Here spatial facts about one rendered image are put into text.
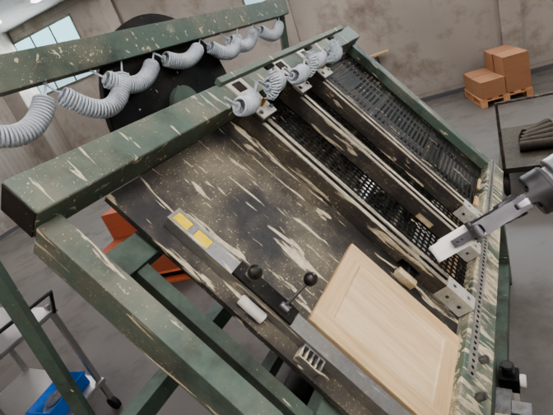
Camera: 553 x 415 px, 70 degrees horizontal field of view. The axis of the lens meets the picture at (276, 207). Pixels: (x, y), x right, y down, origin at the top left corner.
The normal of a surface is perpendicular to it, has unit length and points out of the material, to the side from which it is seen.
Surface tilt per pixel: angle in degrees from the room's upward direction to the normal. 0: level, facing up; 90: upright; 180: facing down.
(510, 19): 90
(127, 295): 54
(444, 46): 90
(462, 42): 90
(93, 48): 90
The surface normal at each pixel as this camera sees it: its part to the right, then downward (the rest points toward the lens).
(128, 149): 0.48, -0.57
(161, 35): 0.83, -0.07
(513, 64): -0.20, 0.44
